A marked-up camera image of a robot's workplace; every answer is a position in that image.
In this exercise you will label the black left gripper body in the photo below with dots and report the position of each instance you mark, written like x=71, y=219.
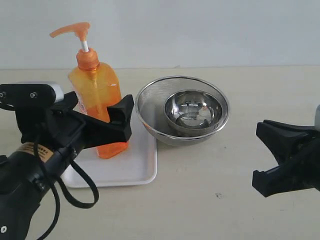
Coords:
x=48, y=138

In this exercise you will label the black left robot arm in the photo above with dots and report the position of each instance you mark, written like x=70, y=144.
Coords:
x=22, y=188

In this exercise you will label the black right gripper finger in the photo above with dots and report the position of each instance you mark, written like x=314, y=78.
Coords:
x=285, y=140
x=287, y=177

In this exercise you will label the steel mesh strainer basket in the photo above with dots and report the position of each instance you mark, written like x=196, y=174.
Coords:
x=149, y=107

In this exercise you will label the small stainless steel bowl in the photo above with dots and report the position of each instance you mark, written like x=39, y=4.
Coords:
x=193, y=110

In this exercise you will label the orange pump soap bottle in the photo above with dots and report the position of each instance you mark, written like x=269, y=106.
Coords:
x=95, y=83

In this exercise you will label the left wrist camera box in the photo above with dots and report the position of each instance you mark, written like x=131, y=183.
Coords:
x=34, y=94

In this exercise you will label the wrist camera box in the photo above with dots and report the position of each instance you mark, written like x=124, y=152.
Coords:
x=317, y=119
x=34, y=94

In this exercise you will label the white rectangular foam tray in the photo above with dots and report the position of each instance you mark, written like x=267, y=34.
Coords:
x=137, y=165

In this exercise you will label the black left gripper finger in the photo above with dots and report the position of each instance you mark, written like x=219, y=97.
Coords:
x=96, y=132
x=69, y=102

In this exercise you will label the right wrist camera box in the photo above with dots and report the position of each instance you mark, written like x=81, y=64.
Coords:
x=317, y=119

